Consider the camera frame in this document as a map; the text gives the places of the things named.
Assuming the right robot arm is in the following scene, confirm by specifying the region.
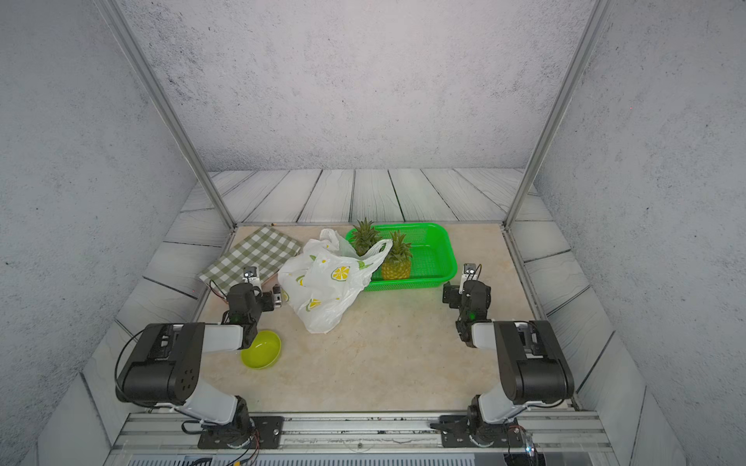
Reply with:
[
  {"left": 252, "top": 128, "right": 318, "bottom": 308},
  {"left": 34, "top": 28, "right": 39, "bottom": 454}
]
[{"left": 431, "top": 280, "right": 575, "bottom": 456}]

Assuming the lime green bowl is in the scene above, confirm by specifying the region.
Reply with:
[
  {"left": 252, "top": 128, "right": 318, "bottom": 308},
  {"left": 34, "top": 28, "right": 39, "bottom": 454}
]
[{"left": 240, "top": 330, "right": 283, "bottom": 370}]

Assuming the pineapple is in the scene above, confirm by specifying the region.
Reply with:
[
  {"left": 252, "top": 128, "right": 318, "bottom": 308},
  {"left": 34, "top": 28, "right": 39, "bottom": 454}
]
[
  {"left": 381, "top": 231, "right": 413, "bottom": 281},
  {"left": 351, "top": 217, "right": 381, "bottom": 256}
]

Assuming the right metal frame post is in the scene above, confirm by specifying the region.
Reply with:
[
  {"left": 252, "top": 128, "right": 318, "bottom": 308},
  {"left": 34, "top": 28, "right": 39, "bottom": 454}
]
[{"left": 503, "top": 0, "right": 613, "bottom": 231}]

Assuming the white plastic bag lemon print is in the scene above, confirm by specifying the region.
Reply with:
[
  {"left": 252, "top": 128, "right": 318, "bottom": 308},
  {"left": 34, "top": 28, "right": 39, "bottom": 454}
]
[{"left": 278, "top": 228, "right": 392, "bottom": 334}]

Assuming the pineapple front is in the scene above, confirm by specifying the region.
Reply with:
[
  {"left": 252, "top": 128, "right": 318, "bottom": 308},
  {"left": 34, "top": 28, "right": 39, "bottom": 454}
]
[{"left": 381, "top": 231, "right": 413, "bottom": 281}]

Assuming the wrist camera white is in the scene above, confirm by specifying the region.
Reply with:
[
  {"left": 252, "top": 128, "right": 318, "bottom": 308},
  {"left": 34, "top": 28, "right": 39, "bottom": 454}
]
[
  {"left": 242, "top": 266, "right": 261, "bottom": 287},
  {"left": 460, "top": 263, "right": 479, "bottom": 287}
]

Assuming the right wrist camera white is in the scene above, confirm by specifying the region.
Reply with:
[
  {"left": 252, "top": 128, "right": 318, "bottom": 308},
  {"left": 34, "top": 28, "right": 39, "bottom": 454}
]
[{"left": 460, "top": 263, "right": 479, "bottom": 287}]

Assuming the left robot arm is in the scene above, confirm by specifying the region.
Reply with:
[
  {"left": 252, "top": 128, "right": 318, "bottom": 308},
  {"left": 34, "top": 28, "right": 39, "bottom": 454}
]
[{"left": 114, "top": 283, "right": 282, "bottom": 450}]

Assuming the green checkered cloth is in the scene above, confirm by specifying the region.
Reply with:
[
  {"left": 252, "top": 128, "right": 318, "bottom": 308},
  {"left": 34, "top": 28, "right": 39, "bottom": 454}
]
[{"left": 198, "top": 226, "right": 302, "bottom": 294}]

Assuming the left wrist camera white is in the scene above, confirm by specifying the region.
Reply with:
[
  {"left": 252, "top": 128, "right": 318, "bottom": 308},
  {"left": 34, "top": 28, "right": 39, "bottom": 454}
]
[{"left": 242, "top": 266, "right": 261, "bottom": 287}]

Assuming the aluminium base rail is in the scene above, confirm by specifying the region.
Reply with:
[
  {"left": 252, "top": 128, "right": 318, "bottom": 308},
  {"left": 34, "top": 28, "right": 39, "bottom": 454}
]
[{"left": 111, "top": 409, "right": 618, "bottom": 465}]

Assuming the pineapple back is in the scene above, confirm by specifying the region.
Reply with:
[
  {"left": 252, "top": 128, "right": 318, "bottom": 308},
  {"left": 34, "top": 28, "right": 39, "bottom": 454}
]
[{"left": 351, "top": 217, "right": 381, "bottom": 256}]

